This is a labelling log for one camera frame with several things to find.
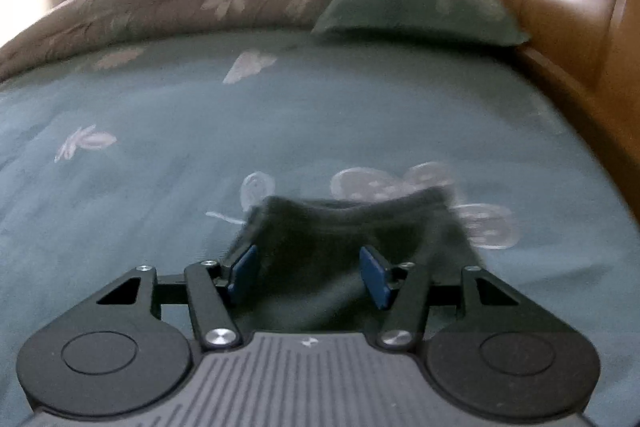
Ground dark green trousers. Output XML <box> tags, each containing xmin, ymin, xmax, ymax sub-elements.
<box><xmin>221</xmin><ymin>188</ymin><xmax>480</xmax><ymax>335</ymax></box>

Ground green floral bed sheet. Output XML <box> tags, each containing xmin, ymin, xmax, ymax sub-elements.
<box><xmin>1</xmin><ymin>31</ymin><xmax>639</xmax><ymax>426</ymax></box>

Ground green patterned pillow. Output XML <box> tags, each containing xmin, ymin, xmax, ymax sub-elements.
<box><xmin>314</xmin><ymin>0</ymin><xmax>528</xmax><ymax>46</ymax></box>

